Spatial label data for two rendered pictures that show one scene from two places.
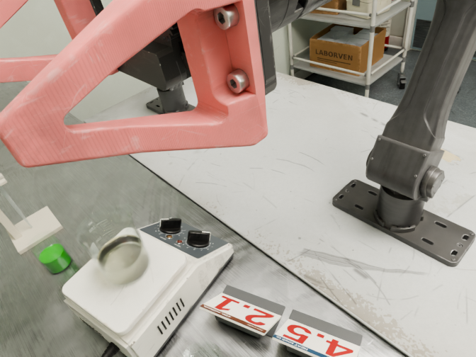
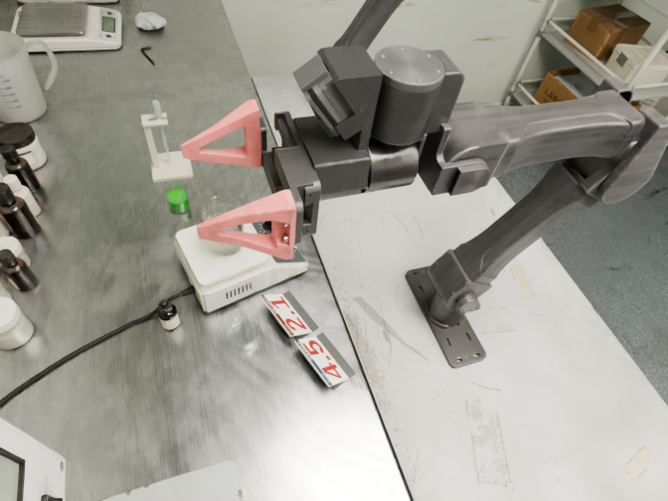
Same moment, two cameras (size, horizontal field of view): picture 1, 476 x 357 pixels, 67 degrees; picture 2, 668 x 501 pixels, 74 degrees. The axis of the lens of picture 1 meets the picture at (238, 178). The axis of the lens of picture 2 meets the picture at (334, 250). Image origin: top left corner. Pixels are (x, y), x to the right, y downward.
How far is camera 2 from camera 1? 0.27 m
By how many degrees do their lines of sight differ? 13
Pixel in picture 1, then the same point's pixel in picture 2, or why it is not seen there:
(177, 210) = not seen: hidden behind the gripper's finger
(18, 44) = not seen: outside the picture
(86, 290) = (191, 244)
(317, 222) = (383, 282)
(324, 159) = (426, 235)
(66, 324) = (167, 254)
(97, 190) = not seen: hidden behind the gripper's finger
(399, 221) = (437, 316)
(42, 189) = (190, 130)
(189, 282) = (261, 275)
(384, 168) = (438, 274)
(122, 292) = (214, 258)
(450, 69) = (517, 236)
